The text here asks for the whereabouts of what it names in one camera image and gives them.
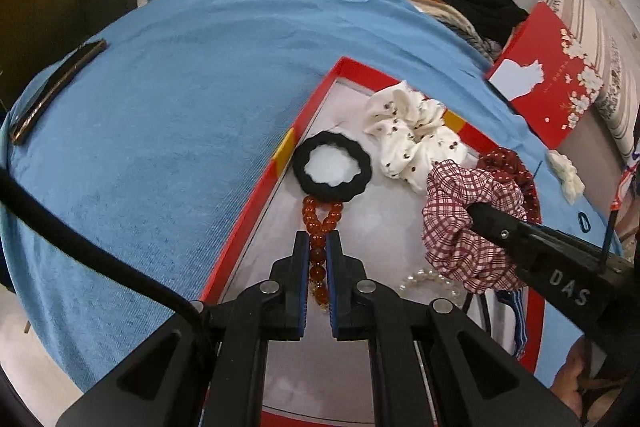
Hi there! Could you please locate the beige striped cloth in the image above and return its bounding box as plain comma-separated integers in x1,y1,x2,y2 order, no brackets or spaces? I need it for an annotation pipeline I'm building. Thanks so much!
374,0,502,64

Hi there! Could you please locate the black hair clip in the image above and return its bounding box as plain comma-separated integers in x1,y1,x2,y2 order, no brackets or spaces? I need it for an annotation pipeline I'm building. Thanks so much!
9,38,109,146

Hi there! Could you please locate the black ruffled scrunchie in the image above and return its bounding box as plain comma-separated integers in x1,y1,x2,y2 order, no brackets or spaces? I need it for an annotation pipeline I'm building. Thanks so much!
291,131,373,201

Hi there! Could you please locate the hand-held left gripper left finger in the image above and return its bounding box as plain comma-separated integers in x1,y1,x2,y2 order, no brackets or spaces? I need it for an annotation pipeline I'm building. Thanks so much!
56,231,311,427

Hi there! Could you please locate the pearl bracelet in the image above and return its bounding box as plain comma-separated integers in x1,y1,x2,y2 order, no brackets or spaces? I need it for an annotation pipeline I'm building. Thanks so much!
399,269,467,304

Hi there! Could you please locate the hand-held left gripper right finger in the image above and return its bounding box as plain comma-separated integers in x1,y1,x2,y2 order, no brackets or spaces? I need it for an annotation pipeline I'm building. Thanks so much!
327,231,582,427

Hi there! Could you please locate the cream scrunchie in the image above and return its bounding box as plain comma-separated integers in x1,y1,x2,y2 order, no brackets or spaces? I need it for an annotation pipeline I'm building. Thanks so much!
546,149,586,206

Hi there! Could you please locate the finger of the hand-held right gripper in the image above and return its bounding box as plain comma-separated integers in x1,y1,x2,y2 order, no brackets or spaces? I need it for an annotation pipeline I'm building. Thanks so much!
467,202,547,282

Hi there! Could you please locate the red plaid scrunchie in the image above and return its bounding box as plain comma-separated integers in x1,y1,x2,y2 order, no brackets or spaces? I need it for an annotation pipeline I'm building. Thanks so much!
421,159,529,296

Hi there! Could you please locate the striped watch strap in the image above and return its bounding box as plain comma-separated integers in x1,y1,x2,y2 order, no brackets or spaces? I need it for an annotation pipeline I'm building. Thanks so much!
479,286,532,359

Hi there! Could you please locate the person's right hand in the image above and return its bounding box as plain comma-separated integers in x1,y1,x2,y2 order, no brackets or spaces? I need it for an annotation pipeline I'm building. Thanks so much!
552,336,602,411

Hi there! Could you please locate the blue blanket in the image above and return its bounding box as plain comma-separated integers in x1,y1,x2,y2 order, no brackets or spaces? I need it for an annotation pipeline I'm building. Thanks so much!
0,0,626,394

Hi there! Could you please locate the white polka-dot scrunchie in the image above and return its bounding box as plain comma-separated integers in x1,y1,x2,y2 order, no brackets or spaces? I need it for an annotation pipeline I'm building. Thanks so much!
362,80,469,194

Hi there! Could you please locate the amber bead bracelet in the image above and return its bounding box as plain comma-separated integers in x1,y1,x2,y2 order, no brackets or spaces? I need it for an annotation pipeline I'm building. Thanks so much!
301,196,346,310

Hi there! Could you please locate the striped floral cushion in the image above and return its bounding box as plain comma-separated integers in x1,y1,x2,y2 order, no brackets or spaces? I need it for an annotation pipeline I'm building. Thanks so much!
539,0,640,158

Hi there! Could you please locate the red box lid with cat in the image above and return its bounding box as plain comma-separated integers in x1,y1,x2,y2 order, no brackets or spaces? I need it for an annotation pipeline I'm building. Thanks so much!
484,1,607,148

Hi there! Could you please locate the black cable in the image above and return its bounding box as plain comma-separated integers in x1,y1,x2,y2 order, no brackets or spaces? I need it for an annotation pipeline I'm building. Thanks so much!
0,166,207,324

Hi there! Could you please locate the dark red dotted scrunchie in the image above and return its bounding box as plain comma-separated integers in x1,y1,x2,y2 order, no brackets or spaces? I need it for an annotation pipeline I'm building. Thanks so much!
475,147,542,224

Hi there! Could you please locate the red gift box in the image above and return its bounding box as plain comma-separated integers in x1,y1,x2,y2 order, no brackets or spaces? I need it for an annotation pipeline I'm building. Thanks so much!
199,56,547,427

